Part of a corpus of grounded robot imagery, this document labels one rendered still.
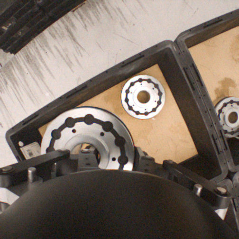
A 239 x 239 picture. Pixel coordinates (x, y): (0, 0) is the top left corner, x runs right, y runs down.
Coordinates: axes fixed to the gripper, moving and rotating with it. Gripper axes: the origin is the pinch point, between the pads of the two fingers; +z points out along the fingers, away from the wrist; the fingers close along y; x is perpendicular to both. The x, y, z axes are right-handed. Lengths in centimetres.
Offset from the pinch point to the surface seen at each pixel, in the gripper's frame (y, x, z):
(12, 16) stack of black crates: -65, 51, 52
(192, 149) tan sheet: 20.5, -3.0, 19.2
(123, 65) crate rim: -0.3, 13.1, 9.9
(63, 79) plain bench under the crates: -21.3, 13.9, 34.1
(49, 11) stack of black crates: -51, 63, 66
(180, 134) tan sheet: 16.5, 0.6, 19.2
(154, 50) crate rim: 4.8, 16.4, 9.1
